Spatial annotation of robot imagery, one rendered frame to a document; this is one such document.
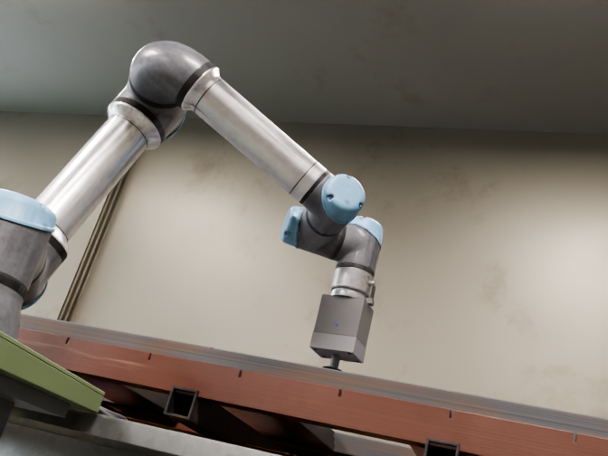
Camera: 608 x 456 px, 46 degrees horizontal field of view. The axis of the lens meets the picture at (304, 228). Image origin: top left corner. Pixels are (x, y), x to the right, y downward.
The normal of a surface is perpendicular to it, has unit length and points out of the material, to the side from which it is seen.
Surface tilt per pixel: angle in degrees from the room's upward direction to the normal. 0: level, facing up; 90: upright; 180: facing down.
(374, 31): 180
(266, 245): 90
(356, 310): 90
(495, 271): 90
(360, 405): 90
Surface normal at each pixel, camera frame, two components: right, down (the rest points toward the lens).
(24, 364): 0.93, 0.09
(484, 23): -0.24, 0.88
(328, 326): -0.35, -0.46
